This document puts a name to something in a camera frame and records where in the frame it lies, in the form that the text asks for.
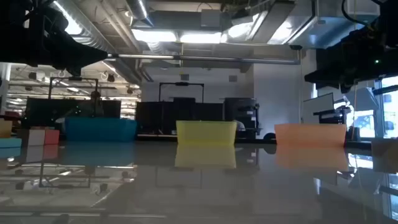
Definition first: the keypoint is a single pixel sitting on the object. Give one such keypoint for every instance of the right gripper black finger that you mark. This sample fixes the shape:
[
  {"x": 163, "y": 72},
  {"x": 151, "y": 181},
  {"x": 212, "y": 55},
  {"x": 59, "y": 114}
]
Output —
[{"x": 335, "y": 77}]

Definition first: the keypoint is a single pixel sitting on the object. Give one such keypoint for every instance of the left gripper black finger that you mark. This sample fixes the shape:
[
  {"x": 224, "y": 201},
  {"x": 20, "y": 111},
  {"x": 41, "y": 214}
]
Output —
[{"x": 84, "y": 56}]

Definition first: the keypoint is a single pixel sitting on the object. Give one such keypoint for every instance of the yellowish wooden block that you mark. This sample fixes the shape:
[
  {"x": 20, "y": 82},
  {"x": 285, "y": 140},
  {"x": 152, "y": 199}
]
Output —
[{"x": 385, "y": 146}]

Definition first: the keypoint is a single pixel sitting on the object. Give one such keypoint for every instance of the red large wooden block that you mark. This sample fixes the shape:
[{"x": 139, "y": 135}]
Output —
[{"x": 52, "y": 137}]

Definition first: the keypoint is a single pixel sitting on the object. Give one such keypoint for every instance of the pale pink large wooden block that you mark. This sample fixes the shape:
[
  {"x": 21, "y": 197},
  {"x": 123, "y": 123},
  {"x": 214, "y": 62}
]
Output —
[{"x": 36, "y": 137}]

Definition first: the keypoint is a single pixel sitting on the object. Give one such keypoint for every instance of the grey tilted screen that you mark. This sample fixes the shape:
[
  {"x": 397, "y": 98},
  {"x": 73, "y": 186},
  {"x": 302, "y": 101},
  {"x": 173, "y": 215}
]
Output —
[{"x": 362, "y": 99}]

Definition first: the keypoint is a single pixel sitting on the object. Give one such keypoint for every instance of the black desk equipment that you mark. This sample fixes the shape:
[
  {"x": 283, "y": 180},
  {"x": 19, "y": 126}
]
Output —
[{"x": 329, "y": 116}]

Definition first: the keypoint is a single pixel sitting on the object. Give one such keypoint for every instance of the bright window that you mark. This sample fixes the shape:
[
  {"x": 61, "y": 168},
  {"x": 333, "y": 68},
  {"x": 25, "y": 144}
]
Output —
[{"x": 390, "y": 109}]

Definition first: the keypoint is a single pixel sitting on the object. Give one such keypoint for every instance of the orange plastic bin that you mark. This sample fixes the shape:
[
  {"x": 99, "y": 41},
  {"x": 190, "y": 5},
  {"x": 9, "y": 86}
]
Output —
[{"x": 311, "y": 135}]

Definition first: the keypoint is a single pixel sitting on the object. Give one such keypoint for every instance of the black partition row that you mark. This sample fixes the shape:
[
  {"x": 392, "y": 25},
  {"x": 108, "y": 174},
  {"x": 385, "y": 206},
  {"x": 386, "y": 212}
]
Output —
[
  {"x": 149, "y": 115},
  {"x": 43, "y": 112}
]

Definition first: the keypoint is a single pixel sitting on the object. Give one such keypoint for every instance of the bright ceiling light panel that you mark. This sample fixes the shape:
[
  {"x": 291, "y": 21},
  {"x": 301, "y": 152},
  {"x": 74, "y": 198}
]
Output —
[{"x": 155, "y": 35}]

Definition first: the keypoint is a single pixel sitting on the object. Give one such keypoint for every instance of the blue plastic bin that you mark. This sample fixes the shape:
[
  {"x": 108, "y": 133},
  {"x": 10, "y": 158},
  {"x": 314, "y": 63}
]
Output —
[{"x": 99, "y": 130}]

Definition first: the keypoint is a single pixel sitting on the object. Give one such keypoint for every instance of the red box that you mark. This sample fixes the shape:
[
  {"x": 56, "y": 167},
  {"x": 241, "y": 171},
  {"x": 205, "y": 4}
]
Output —
[{"x": 12, "y": 114}]

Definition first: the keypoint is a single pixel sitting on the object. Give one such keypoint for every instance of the black equipment cabinet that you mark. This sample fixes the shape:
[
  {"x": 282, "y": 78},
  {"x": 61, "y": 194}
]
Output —
[{"x": 236, "y": 109}]

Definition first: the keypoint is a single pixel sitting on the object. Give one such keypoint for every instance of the grey horizontal pipe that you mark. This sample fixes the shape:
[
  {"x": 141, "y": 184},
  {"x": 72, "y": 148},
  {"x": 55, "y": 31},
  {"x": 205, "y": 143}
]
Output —
[{"x": 202, "y": 58}]

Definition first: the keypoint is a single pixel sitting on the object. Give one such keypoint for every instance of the grey ceiling box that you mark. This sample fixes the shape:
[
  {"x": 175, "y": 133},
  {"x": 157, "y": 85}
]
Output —
[{"x": 214, "y": 18}]

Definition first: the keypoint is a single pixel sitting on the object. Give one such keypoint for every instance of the yellow plastic bin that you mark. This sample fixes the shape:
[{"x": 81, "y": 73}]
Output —
[{"x": 205, "y": 133}]

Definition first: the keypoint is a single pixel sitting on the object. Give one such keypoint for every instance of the black metal station frame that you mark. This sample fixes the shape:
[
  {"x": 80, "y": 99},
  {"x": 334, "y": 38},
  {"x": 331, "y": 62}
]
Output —
[
  {"x": 182, "y": 83},
  {"x": 74, "y": 78}
]

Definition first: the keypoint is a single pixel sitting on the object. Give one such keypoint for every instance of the silver round air duct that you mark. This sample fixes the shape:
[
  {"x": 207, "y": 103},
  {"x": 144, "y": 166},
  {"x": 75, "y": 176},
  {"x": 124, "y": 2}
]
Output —
[{"x": 90, "y": 31}]

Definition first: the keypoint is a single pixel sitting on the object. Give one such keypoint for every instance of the silver rectangular air duct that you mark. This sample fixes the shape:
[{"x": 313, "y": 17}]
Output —
[{"x": 280, "y": 25}]

